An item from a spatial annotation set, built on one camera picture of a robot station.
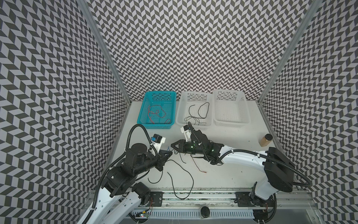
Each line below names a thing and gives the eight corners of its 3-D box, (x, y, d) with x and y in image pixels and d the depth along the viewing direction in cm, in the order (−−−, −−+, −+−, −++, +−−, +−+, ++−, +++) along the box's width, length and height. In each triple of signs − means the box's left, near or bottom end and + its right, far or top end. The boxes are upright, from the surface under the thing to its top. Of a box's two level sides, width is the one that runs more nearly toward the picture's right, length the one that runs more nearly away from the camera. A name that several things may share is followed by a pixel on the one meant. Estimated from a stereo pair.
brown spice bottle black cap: (260, 148, 95) (268, 140, 85) (258, 142, 98) (265, 133, 89) (266, 148, 95) (274, 140, 85) (263, 142, 98) (271, 133, 89)
